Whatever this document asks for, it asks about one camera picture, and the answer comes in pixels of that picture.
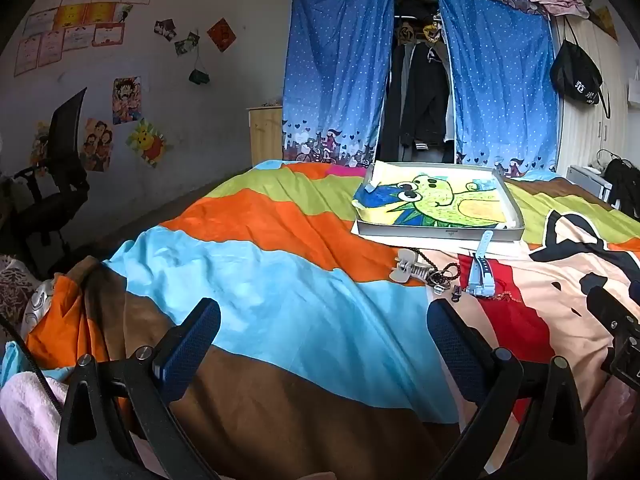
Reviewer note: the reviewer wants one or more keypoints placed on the wooden cabinet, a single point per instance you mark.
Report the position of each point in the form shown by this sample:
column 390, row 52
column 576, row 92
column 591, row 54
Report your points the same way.
column 265, row 135

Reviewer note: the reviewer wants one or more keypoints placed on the white paper bag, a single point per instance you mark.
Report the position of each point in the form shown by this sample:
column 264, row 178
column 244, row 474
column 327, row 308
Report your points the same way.
column 635, row 87

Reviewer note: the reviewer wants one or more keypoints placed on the small black clip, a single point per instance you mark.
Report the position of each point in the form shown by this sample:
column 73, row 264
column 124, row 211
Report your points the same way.
column 457, row 293

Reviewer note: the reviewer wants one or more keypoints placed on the cartoon family poster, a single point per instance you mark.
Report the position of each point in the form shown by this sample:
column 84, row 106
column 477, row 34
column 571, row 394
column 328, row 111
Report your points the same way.
column 97, row 145

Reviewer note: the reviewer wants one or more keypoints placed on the grey hair clip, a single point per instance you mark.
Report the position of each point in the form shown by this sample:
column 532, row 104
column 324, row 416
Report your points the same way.
column 404, row 269

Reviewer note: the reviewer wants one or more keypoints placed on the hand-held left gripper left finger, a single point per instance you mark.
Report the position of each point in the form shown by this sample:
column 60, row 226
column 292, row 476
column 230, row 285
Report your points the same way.
column 187, row 345

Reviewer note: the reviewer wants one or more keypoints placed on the red square paper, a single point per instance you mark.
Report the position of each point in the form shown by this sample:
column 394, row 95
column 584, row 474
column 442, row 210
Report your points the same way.
column 221, row 35

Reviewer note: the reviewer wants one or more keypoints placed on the grey hanging coat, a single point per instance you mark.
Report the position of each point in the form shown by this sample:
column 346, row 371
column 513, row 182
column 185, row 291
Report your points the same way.
column 395, row 100

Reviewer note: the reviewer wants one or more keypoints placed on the small green hanging bag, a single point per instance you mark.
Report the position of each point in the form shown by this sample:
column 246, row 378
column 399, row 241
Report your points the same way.
column 199, row 76

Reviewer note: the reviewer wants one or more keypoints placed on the group of wall certificates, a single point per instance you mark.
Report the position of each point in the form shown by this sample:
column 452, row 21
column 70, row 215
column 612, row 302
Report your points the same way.
column 75, row 20

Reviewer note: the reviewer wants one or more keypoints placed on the person's left hand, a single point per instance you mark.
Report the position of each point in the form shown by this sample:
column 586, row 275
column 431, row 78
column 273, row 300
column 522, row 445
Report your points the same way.
column 315, row 476

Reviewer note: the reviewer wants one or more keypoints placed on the wall photo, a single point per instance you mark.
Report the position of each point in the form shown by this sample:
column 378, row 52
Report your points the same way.
column 165, row 29
column 187, row 44

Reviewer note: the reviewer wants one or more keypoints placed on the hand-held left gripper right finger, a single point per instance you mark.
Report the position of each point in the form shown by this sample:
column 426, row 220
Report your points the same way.
column 455, row 350

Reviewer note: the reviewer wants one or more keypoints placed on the yellow creature poster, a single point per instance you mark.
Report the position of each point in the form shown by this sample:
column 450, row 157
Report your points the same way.
column 147, row 142

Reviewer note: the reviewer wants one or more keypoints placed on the white wardrobe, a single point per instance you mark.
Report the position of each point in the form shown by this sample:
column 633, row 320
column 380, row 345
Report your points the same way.
column 585, row 135

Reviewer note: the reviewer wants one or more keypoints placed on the pink towel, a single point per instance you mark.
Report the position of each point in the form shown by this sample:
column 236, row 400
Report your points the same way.
column 25, row 420

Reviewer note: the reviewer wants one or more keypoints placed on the blue dotted curtain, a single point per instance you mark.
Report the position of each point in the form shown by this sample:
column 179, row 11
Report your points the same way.
column 500, row 85
column 335, row 75

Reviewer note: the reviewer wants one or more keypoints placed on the black bag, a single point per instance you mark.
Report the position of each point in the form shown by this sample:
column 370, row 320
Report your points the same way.
column 575, row 75

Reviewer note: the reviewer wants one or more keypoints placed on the anime character poster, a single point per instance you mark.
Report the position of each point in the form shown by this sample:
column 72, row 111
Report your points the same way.
column 126, row 100

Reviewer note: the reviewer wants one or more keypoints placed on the patterned pillow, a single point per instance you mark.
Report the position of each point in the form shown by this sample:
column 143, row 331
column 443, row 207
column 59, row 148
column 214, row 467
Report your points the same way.
column 17, row 285

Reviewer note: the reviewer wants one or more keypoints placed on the black hanging jacket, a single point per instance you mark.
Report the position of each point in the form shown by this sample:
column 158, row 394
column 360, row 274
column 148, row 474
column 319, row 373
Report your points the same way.
column 425, row 95

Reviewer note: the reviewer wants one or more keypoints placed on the colourful striped blanket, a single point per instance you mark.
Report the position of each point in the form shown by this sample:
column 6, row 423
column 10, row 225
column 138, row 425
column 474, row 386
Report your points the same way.
column 280, row 290

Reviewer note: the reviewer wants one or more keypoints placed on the grey shallow tray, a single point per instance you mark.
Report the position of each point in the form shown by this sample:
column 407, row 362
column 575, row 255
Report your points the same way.
column 440, row 232

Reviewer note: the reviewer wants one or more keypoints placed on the white storage box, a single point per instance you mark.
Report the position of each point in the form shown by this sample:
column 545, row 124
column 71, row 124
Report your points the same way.
column 587, row 182

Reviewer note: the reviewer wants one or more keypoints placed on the pile of black clothes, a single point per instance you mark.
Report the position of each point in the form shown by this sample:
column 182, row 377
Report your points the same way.
column 622, row 180

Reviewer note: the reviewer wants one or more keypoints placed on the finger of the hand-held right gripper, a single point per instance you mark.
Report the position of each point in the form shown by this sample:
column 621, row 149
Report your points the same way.
column 612, row 310
column 627, row 362

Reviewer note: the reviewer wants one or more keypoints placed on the black office chair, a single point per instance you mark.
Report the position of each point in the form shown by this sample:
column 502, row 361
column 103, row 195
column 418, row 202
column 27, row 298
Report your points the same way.
column 62, row 160

